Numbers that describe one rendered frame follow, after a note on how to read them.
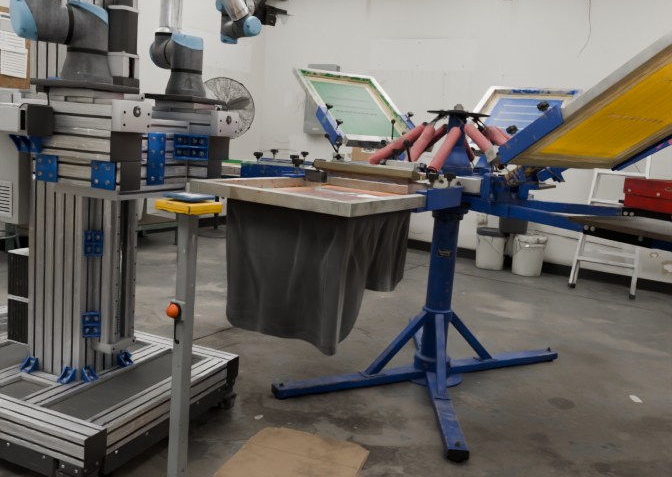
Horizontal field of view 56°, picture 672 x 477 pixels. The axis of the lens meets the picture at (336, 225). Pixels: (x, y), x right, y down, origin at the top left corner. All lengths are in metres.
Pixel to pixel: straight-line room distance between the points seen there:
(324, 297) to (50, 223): 1.06
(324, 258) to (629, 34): 4.84
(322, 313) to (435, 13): 5.28
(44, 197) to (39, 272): 0.27
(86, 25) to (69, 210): 0.65
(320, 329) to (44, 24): 1.17
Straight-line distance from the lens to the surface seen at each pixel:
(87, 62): 2.06
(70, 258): 2.38
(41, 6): 2.03
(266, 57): 7.91
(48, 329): 2.52
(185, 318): 1.82
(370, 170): 2.25
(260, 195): 1.83
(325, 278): 1.84
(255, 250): 1.98
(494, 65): 6.54
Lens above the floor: 1.17
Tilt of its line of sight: 8 degrees down
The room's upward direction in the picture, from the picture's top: 5 degrees clockwise
